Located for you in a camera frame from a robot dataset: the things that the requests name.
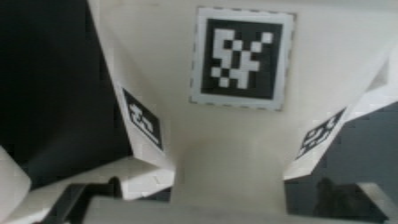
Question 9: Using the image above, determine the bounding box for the white lamp shade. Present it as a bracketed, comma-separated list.
[0, 146, 32, 223]

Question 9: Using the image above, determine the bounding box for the white lamp base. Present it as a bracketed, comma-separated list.
[85, 0, 398, 214]

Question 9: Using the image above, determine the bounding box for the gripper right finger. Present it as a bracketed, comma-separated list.
[313, 178, 398, 224]

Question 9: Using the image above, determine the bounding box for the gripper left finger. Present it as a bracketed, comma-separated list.
[46, 177, 122, 224]

